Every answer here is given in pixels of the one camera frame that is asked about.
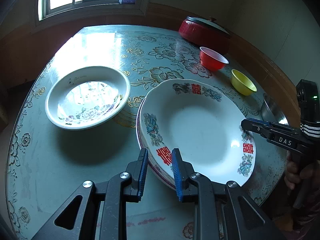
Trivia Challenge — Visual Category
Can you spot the right hand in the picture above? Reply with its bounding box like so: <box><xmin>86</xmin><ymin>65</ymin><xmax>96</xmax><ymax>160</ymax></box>
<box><xmin>284</xmin><ymin>151</ymin><xmax>319</xmax><ymax>231</ymax></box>

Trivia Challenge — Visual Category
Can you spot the red character pattern plate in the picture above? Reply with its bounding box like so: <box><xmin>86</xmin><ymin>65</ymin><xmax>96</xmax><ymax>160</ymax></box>
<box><xmin>139</xmin><ymin>78</ymin><xmax>257</xmax><ymax>186</ymax></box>

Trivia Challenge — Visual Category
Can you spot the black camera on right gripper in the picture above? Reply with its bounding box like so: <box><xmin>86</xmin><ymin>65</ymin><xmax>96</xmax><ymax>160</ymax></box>
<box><xmin>296</xmin><ymin>79</ymin><xmax>319</xmax><ymax>139</ymax></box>

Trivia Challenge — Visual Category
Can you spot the stainless steel bowl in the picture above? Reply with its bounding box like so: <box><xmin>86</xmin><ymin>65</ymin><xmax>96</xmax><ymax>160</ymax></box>
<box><xmin>260</xmin><ymin>93</ymin><xmax>289</xmax><ymax>125</ymax></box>

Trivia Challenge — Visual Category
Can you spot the purple floral rim plate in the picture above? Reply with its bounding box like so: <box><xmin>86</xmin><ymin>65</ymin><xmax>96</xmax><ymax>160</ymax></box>
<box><xmin>135</xmin><ymin>97</ymin><xmax>253</xmax><ymax>191</ymax></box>

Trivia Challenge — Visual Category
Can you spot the red pot with lid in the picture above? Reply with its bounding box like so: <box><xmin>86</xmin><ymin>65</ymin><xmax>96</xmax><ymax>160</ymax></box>
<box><xmin>178</xmin><ymin>16</ymin><xmax>231</xmax><ymax>55</ymax></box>

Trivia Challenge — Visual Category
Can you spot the red plastic bowl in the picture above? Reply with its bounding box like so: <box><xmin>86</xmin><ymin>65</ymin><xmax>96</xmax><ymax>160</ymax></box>
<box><xmin>200</xmin><ymin>47</ymin><xmax>229</xmax><ymax>72</ymax></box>

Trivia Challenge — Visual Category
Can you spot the white rose pattern plate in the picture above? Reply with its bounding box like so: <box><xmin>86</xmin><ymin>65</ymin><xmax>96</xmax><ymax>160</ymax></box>
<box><xmin>45</xmin><ymin>66</ymin><xmax>131</xmax><ymax>131</ymax></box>

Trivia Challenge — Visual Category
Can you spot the yellow plastic bowl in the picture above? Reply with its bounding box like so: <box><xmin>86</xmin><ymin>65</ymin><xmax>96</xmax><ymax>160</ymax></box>
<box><xmin>231</xmin><ymin>69</ymin><xmax>257</xmax><ymax>96</ymax></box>

